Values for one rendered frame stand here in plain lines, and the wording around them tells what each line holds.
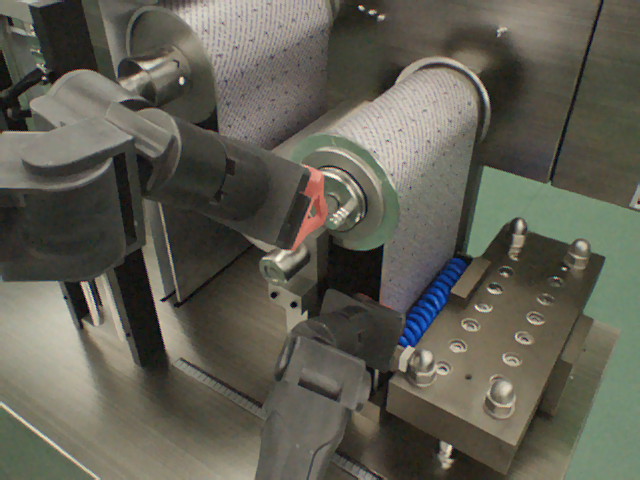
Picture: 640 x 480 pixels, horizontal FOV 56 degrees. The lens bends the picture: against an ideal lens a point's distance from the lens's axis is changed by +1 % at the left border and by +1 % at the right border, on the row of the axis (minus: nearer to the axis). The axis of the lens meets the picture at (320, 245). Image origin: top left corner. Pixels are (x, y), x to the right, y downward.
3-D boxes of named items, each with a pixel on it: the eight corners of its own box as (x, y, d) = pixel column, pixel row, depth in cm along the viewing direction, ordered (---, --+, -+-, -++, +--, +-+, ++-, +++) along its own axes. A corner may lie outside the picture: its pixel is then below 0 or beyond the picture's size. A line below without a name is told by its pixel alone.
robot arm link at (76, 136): (73, 293, 36) (43, 173, 31) (-28, 210, 41) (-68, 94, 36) (219, 211, 44) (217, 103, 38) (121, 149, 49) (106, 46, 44)
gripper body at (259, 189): (285, 249, 47) (230, 237, 40) (191, 206, 51) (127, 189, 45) (316, 171, 46) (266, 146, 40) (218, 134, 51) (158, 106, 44)
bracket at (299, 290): (274, 404, 88) (261, 239, 68) (300, 375, 92) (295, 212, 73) (302, 421, 85) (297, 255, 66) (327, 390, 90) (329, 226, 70)
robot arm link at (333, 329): (340, 342, 58) (295, 310, 60) (312, 399, 60) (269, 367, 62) (370, 329, 64) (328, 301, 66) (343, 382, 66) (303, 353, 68)
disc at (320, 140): (281, 215, 75) (293, 112, 65) (284, 213, 75) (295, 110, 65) (382, 271, 70) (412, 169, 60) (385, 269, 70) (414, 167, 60)
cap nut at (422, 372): (401, 378, 75) (404, 354, 72) (415, 360, 77) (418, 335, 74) (428, 392, 73) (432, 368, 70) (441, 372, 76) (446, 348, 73)
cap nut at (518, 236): (499, 242, 96) (505, 219, 93) (507, 231, 99) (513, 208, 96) (522, 250, 95) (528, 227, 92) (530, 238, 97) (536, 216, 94)
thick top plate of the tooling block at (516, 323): (385, 410, 78) (388, 380, 75) (499, 250, 104) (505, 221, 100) (505, 475, 71) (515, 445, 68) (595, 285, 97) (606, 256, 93)
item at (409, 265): (374, 355, 80) (383, 247, 69) (449, 261, 95) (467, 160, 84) (378, 357, 80) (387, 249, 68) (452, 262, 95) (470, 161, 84)
